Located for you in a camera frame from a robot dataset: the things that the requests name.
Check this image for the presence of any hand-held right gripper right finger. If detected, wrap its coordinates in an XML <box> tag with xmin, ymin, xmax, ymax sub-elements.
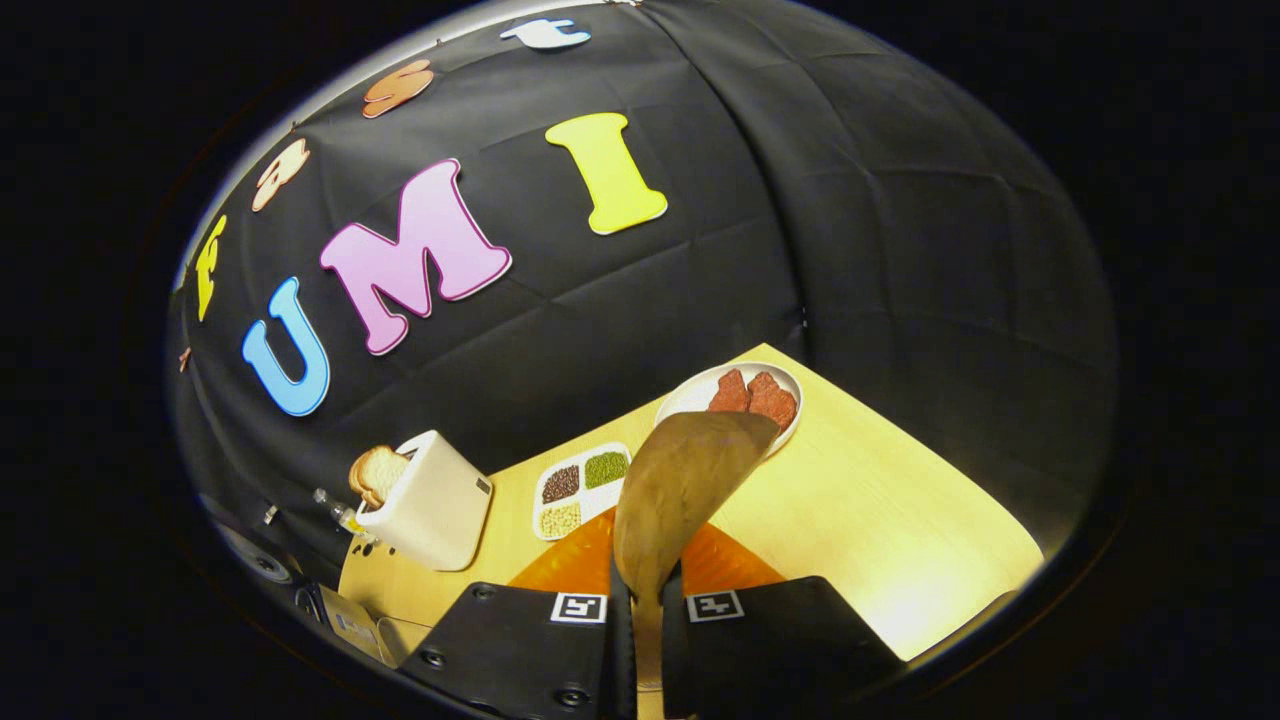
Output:
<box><xmin>660</xmin><ymin>520</ymin><xmax>906</xmax><ymax>720</ymax></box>

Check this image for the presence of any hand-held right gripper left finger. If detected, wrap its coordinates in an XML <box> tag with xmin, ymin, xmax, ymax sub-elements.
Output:
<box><xmin>398</xmin><ymin>505</ymin><xmax>638</xmax><ymax>720</ymax></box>

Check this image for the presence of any wooden spoon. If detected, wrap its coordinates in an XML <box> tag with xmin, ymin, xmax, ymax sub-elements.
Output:
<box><xmin>612</xmin><ymin>410</ymin><xmax>781</xmax><ymax>691</ymax></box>

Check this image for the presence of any white divided grain dish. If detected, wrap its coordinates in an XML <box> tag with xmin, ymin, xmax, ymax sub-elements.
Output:
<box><xmin>532</xmin><ymin>441</ymin><xmax>633</xmax><ymax>542</ymax></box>

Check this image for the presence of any white toaster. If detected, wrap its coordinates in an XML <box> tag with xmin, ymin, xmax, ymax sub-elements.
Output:
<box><xmin>355</xmin><ymin>430</ymin><xmax>494</xmax><ymax>572</ymax></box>

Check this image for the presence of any white round plate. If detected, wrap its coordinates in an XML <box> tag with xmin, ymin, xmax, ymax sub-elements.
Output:
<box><xmin>655</xmin><ymin>361</ymin><xmax>805</xmax><ymax>459</ymax></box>

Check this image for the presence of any red meat slice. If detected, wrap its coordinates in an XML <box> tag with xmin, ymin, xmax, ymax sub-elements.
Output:
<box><xmin>747</xmin><ymin>371</ymin><xmax>800</xmax><ymax>433</ymax></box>
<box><xmin>707</xmin><ymin>367</ymin><xmax>752</xmax><ymax>414</ymax></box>

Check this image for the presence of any toast slice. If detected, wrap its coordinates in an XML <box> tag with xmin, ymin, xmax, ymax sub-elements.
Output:
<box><xmin>348</xmin><ymin>445</ymin><xmax>411</xmax><ymax>508</ymax></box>

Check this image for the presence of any small clear glass bottle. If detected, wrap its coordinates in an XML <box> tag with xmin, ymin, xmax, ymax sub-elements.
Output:
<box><xmin>312</xmin><ymin>487</ymin><xmax>369</xmax><ymax>538</ymax></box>

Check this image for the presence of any black backdrop cloth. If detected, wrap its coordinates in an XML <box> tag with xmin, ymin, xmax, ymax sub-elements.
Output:
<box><xmin>168</xmin><ymin>0</ymin><xmax>1119</xmax><ymax>561</ymax></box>

